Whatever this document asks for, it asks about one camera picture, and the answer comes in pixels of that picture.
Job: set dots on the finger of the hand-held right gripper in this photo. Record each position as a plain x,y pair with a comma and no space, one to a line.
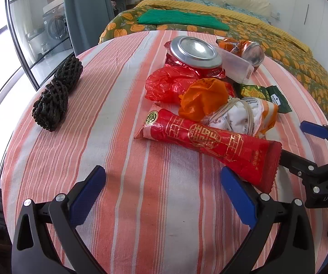
295,162
313,130

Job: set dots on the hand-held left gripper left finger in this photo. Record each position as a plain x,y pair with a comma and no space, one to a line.
86,197

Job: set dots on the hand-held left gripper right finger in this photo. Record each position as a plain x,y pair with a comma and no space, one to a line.
238,199

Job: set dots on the long red gold-print wrapper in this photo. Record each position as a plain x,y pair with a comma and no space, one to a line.
209,139

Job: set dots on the crushed orange drink can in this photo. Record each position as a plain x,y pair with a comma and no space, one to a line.
249,51

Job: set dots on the crushed red drink can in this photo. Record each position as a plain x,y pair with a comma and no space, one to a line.
193,51

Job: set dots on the dark green snack packet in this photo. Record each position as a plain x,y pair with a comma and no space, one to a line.
279,100

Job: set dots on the orange striped tablecloth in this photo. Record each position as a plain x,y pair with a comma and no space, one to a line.
124,148

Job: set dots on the green and yellow snack packet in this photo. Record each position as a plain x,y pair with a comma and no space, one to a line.
252,91

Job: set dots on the white and orange wrapper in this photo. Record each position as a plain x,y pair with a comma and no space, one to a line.
238,117

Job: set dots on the floral green orange bedspread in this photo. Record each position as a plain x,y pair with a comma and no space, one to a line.
295,54

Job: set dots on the clear plastic box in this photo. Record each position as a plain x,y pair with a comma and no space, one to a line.
235,65

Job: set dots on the black foam fruit net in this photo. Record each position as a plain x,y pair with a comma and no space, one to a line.
55,97

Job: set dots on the orange plastic bag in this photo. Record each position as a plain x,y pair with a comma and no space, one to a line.
206,97

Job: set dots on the white wardrobe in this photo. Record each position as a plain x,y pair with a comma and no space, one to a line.
318,5

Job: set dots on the red plastic bag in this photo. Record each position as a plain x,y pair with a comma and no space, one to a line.
166,84

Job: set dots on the yellow textured blanket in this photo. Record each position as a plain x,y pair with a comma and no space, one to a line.
238,12

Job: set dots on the blue floral pillow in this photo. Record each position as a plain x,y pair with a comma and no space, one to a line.
201,0

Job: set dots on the folded green towel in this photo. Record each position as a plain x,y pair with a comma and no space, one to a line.
181,18

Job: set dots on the washing machine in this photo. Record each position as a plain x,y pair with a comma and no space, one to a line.
55,25

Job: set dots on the black framed glass door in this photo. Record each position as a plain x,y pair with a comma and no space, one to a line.
18,34

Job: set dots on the grey-blue curtain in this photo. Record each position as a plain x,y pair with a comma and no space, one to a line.
86,11

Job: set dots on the grey stool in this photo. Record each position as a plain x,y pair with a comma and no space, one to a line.
120,5

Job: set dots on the wall socket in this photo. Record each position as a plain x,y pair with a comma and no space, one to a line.
275,15

